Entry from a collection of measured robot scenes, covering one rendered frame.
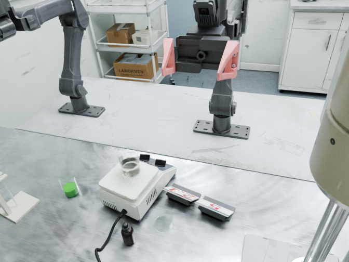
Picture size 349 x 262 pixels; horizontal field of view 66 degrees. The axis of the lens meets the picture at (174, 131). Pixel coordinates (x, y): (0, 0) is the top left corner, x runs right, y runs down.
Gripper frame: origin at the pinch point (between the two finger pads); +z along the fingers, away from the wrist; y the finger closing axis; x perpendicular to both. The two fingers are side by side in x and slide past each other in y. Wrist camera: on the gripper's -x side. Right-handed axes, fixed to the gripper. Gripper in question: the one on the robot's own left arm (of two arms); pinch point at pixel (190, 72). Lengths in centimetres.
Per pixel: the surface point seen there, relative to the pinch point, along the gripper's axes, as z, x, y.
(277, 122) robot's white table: -47, 41, 19
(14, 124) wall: -74, 91, -160
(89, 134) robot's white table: -23, 41, -47
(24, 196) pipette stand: 8, 39, -49
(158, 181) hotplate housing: -3.1, 34.0, -10.9
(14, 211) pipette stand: 13, 39, -48
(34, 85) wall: -105, 74, -160
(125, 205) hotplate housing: 5.9, 34.6, -16.2
